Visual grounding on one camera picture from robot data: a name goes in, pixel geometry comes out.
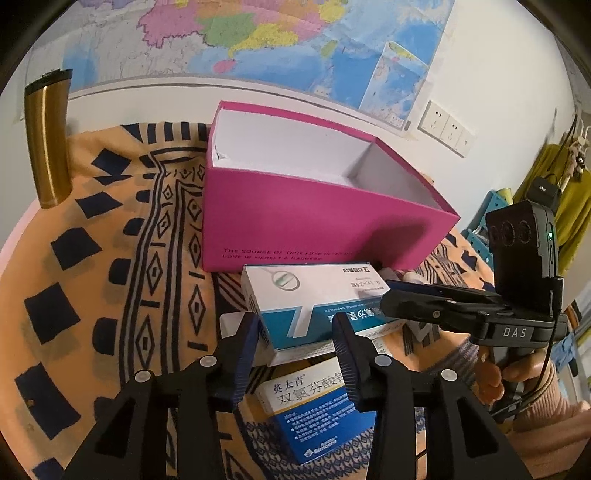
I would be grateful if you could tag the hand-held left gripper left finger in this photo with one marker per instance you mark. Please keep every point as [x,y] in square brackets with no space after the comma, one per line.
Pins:
[240,360]

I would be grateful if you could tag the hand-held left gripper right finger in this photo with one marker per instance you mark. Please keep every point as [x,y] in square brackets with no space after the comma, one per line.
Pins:
[351,360]

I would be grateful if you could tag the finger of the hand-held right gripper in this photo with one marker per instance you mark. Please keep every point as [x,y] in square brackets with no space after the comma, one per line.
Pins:
[429,311]
[415,285]

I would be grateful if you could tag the large pink tube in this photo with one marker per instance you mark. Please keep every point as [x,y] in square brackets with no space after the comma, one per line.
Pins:
[231,325]

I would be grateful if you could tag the blue white medicine box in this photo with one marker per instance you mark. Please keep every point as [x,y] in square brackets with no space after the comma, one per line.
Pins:
[318,415]

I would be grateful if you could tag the white teal medicine box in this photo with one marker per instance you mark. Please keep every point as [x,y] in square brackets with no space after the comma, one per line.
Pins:
[295,295]

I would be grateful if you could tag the pink cardboard box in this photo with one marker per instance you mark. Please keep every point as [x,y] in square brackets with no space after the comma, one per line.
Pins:
[323,221]

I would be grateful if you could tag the person's right forearm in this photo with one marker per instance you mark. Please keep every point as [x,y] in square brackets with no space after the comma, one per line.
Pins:
[554,420]

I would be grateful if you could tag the person's right hand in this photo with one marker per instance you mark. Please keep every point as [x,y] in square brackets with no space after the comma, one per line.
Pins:
[490,378]

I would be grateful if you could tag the black hanging bag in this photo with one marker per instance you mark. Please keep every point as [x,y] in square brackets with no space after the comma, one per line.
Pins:
[545,191]

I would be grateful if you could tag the yellow hanging garment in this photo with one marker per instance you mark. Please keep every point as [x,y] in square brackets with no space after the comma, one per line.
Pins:
[549,161]

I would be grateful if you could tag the small hanging plush toy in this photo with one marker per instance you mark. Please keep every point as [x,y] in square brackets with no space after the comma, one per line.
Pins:
[577,157]

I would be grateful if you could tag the orange patterned cloth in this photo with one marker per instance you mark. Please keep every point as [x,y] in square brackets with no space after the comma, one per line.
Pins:
[115,230]

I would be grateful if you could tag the gold metal tumbler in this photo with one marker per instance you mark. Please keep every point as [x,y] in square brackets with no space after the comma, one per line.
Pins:
[48,147]

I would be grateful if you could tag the colourful wall map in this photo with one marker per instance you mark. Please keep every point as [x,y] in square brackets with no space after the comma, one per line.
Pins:
[277,37]

